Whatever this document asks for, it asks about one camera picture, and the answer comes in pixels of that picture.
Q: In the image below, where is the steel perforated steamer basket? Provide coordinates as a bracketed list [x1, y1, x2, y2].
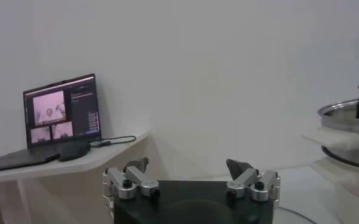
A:
[302, 99, 359, 171]

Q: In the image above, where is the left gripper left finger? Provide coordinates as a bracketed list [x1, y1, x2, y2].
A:
[102, 157, 161, 200]

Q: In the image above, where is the cream electric cooker pot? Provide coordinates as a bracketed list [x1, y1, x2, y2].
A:
[310, 158, 359, 224]

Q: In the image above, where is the glass lid with cream handle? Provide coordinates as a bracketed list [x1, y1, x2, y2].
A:
[275, 206, 319, 224]

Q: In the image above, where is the black laptop beside mouse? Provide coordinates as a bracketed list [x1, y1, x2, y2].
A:
[0, 73, 102, 173]

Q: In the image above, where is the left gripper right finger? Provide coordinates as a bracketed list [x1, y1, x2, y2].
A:
[226, 158, 281, 202]

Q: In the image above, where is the white side desk with mouse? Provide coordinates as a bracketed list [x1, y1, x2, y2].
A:
[0, 130, 168, 224]

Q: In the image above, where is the black computer mouse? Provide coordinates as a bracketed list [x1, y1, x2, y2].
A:
[59, 140, 91, 162]

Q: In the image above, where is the black laptop cable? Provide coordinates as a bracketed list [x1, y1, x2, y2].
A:
[89, 135, 137, 149]

